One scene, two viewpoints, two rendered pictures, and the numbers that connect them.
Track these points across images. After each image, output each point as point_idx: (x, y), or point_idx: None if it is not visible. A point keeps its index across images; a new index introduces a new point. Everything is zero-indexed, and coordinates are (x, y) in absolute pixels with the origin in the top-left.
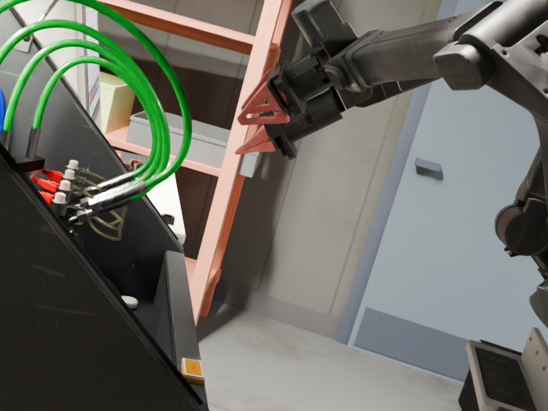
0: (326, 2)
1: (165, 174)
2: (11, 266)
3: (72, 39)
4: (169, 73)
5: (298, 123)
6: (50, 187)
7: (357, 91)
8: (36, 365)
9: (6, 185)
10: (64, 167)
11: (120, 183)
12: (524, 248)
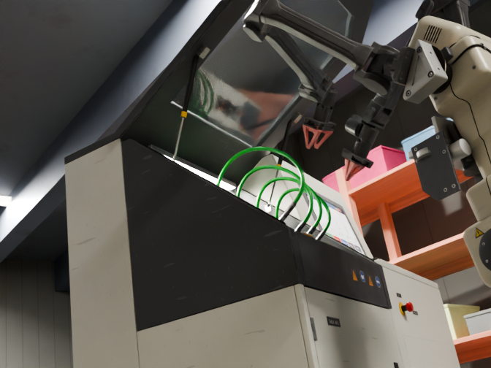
0: None
1: (299, 192)
2: (201, 203)
3: (267, 181)
4: (283, 154)
5: (357, 145)
6: None
7: (318, 94)
8: (219, 235)
9: (191, 178)
10: None
11: (319, 236)
12: None
